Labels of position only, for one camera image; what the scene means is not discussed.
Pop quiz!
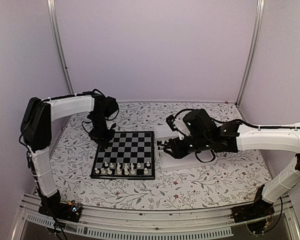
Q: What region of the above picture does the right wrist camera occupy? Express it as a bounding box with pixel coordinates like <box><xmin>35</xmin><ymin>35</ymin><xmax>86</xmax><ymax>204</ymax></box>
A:
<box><xmin>165</xmin><ymin>114</ymin><xmax>182</xmax><ymax>133</ymax></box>

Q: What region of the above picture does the aluminium front rail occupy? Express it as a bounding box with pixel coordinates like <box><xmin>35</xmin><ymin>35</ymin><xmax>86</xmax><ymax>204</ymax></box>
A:
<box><xmin>11</xmin><ymin>194</ymin><xmax>300</xmax><ymax>240</ymax></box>

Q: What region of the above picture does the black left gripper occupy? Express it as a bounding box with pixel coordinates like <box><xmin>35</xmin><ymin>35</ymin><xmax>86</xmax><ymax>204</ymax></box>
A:
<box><xmin>88</xmin><ymin>112</ymin><xmax>116</xmax><ymax>150</ymax></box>

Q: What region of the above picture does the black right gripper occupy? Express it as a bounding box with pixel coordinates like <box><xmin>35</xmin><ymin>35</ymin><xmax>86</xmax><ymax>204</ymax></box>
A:
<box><xmin>163</xmin><ymin>135</ymin><xmax>211</xmax><ymax>159</ymax></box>

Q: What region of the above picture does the black grey chessboard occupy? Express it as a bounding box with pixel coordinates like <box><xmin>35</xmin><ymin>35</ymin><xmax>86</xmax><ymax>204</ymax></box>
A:
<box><xmin>90</xmin><ymin>131</ymin><xmax>156</xmax><ymax>180</ymax></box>

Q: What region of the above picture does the metal frame post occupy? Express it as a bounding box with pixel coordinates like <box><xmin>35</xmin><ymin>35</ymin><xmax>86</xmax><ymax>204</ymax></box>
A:
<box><xmin>235</xmin><ymin>0</ymin><xmax>265</xmax><ymax>108</ymax></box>
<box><xmin>46</xmin><ymin>0</ymin><xmax>74</xmax><ymax>94</ymax></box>

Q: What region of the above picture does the white plastic tray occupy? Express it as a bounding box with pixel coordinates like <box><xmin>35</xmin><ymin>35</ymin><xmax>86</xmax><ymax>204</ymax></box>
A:
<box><xmin>153</xmin><ymin>125</ymin><xmax>218</xmax><ymax>172</ymax></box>

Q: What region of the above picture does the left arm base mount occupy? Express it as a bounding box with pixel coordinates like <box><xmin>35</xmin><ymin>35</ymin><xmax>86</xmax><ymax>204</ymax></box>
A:
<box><xmin>38</xmin><ymin>197</ymin><xmax>83</xmax><ymax>223</ymax></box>

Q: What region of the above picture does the black chess pieces pile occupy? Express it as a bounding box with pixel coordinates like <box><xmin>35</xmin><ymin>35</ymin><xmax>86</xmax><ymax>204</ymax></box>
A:
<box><xmin>157</xmin><ymin>140</ymin><xmax>168</xmax><ymax>150</ymax></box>

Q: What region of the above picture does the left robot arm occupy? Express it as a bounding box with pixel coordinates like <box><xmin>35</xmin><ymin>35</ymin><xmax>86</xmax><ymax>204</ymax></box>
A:
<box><xmin>19</xmin><ymin>89</ymin><xmax>119</xmax><ymax>217</ymax></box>

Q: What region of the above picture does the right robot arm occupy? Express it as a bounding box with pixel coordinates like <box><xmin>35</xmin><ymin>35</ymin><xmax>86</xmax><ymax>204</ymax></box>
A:
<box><xmin>163</xmin><ymin>108</ymin><xmax>300</xmax><ymax>218</ymax></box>

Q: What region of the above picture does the left metal frame post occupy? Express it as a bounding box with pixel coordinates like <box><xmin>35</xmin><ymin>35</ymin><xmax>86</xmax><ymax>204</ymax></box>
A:
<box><xmin>46</xmin><ymin>0</ymin><xmax>74</xmax><ymax>94</ymax></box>

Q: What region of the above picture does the floral table mat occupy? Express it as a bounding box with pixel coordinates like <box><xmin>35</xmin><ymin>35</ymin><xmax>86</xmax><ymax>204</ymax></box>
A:
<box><xmin>50</xmin><ymin>114</ymin><xmax>272</xmax><ymax>210</ymax></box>

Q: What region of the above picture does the right metal frame post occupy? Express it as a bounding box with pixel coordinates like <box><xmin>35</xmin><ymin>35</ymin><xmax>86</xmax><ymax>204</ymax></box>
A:
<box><xmin>235</xmin><ymin>0</ymin><xmax>265</xmax><ymax>108</ymax></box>

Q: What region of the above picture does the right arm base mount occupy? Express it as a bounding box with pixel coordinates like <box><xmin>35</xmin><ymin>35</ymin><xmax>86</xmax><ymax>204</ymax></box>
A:
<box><xmin>230</xmin><ymin>202</ymin><xmax>275</xmax><ymax>235</ymax></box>

